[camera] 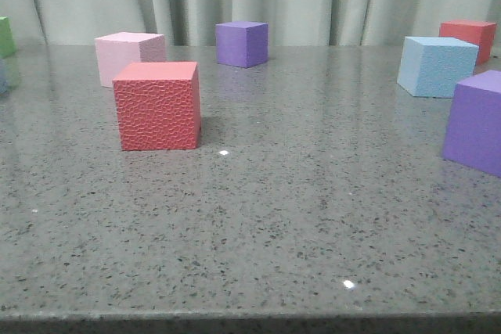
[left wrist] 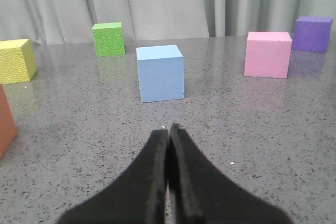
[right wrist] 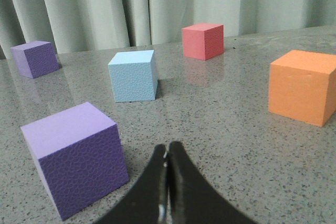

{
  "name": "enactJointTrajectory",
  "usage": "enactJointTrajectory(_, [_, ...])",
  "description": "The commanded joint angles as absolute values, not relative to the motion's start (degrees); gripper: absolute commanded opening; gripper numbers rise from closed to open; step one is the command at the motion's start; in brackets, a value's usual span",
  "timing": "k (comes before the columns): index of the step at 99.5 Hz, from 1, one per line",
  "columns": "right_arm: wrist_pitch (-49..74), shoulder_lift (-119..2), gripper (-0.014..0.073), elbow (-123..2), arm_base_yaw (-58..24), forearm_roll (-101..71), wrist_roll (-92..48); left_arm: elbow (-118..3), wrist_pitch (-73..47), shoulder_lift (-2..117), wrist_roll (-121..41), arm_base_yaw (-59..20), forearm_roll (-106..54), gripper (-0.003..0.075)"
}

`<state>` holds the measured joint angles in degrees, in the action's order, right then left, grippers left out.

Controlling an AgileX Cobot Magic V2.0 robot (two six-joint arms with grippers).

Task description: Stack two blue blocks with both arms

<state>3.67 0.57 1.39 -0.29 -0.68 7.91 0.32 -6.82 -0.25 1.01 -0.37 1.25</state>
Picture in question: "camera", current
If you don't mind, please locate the light blue foam cube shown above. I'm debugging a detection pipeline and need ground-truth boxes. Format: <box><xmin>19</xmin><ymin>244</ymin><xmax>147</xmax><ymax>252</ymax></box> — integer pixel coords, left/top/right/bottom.
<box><xmin>397</xmin><ymin>36</ymin><xmax>479</xmax><ymax>98</ymax></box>

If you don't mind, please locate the red foam cube front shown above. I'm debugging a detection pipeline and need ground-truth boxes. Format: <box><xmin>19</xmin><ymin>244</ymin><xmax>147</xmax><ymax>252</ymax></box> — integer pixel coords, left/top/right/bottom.
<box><xmin>113</xmin><ymin>61</ymin><xmax>201</xmax><ymax>151</ymax></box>

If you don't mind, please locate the red foam cube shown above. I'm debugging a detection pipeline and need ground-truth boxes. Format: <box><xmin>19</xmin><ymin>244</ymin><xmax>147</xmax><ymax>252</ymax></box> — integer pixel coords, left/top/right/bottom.
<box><xmin>113</xmin><ymin>61</ymin><xmax>201</xmax><ymax>151</ymax></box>
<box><xmin>438</xmin><ymin>20</ymin><xmax>497</xmax><ymax>65</ymax></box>

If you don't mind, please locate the purple foam cube back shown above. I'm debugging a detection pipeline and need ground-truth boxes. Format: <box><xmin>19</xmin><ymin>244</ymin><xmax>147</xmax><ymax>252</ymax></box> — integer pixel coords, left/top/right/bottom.
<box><xmin>215</xmin><ymin>21</ymin><xmax>269</xmax><ymax>68</ymax></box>

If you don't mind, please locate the purple foam cube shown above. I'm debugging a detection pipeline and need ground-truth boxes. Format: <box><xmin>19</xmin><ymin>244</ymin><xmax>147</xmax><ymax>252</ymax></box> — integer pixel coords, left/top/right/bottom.
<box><xmin>215</xmin><ymin>21</ymin><xmax>269</xmax><ymax>68</ymax></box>
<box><xmin>442</xmin><ymin>70</ymin><xmax>500</xmax><ymax>177</ymax></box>

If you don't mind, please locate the pink foam cube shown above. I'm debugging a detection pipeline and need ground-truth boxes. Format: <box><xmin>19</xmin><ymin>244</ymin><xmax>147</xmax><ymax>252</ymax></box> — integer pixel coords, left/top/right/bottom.
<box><xmin>95</xmin><ymin>32</ymin><xmax>166</xmax><ymax>88</ymax></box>

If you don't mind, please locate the purple foam cube front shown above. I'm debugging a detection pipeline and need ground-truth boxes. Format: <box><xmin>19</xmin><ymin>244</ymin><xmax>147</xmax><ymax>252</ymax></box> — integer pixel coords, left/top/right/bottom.
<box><xmin>442</xmin><ymin>70</ymin><xmax>500</xmax><ymax>177</ymax></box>

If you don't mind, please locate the red foam cube back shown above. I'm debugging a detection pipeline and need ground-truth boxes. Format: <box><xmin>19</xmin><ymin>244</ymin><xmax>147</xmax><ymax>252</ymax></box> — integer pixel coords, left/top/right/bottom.
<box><xmin>438</xmin><ymin>20</ymin><xmax>497</xmax><ymax>65</ymax></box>

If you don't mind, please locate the green foam cube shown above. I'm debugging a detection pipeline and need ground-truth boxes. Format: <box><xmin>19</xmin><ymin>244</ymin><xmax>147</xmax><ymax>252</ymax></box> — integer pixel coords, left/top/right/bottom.
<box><xmin>0</xmin><ymin>16</ymin><xmax>16</xmax><ymax>59</ymax></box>

